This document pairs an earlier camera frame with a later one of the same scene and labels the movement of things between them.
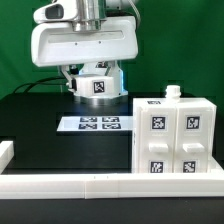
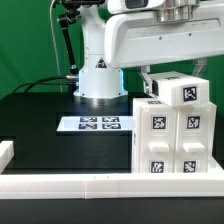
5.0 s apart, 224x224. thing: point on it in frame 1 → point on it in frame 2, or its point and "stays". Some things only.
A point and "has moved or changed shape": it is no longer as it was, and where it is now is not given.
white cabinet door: [157, 135] stays
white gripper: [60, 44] → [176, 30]
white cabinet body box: [173, 135] stays
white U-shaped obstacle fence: [103, 185] stays
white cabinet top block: [99, 85] has moved or changed shape
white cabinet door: [194, 136] stays
